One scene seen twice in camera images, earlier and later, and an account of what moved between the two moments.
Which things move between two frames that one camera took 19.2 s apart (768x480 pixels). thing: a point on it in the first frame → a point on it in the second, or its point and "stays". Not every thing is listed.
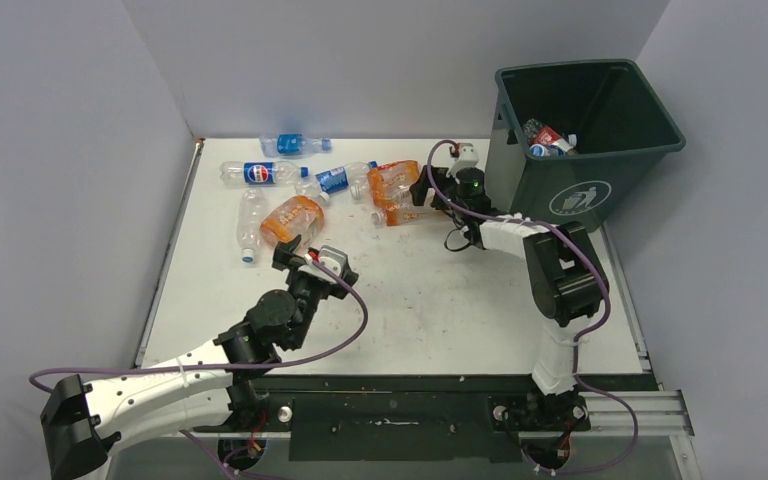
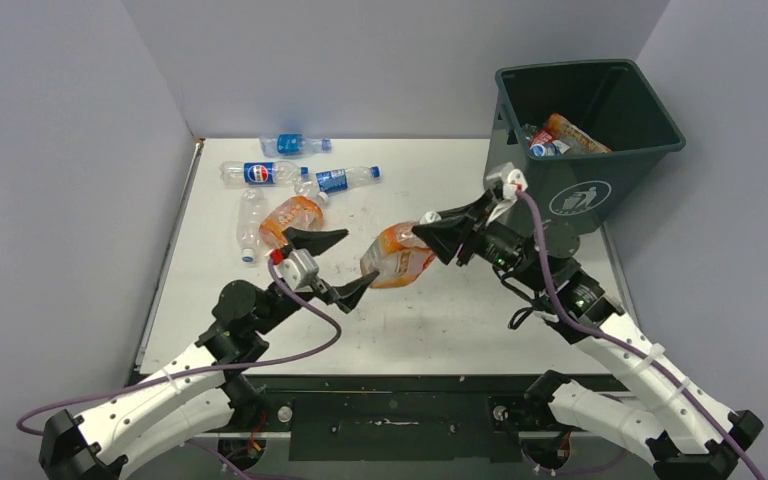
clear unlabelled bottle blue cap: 249,222 stays
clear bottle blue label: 540,150 stays
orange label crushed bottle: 297,215 stays
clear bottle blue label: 287,145 stays
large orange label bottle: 390,183 → 399,254
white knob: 285,414 stays
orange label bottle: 393,215 → 574,137
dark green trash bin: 575,141 stays
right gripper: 419,189 → 445,236
